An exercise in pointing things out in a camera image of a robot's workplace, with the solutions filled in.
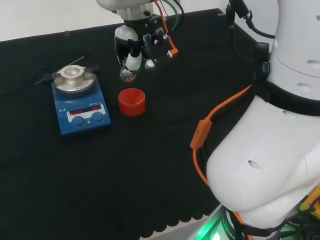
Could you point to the heater with blue base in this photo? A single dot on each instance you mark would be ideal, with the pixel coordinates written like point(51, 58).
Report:
point(82, 117)

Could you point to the yellow stop button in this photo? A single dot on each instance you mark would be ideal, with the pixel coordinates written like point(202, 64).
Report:
point(311, 200)

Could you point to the clear glass round-bottom flask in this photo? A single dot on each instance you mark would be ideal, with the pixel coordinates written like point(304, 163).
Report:
point(127, 77)

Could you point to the red ribbed flask stand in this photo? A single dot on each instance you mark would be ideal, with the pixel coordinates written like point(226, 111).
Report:
point(132, 105)

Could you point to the black bench cloth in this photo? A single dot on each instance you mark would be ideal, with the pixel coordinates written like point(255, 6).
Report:
point(125, 162)

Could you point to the thin metal probe rod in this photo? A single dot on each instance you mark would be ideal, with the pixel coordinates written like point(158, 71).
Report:
point(76, 60)

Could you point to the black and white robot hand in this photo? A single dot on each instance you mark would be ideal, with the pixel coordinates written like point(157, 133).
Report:
point(130, 32)

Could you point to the grey metal base plate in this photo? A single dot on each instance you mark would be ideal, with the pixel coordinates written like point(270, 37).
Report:
point(207, 225)

